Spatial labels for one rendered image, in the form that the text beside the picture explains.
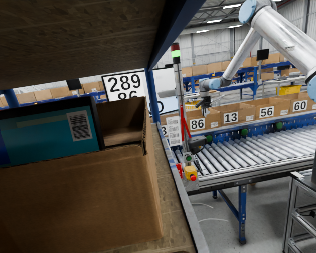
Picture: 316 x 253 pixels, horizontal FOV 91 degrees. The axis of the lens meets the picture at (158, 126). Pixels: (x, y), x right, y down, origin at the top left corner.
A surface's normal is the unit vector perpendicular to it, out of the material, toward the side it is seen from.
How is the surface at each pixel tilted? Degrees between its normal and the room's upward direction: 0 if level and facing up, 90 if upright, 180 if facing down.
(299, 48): 73
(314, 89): 93
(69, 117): 82
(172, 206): 0
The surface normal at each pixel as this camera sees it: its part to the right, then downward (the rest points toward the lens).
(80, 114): 0.05, 0.15
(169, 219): -0.15, -0.94
